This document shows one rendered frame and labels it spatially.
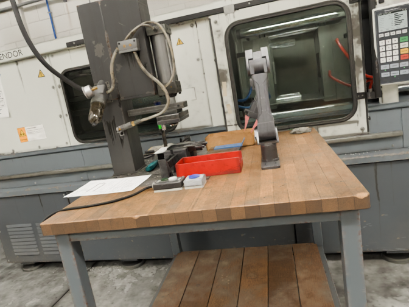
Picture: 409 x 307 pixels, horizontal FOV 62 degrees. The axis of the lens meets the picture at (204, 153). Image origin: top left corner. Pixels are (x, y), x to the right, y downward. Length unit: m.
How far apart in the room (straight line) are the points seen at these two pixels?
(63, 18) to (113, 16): 3.56
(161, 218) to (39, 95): 1.83
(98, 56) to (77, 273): 0.89
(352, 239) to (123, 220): 0.65
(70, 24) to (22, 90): 2.42
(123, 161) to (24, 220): 1.57
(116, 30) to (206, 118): 0.86
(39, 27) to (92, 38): 3.74
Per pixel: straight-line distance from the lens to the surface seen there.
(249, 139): 1.75
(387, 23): 2.00
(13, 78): 2.81
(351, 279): 1.11
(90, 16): 1.63
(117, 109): 1.58
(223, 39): 2.08
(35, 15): 5.38
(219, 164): 1.29
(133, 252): 2.64
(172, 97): 1.54
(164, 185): 1.22
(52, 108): 2.64
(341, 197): 0.97
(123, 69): 1.55
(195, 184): 1.19
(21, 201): 2.99
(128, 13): 1.56
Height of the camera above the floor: 1.25
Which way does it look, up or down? 11 degrees down
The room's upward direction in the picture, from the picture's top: 10 degrees counter-clockwise
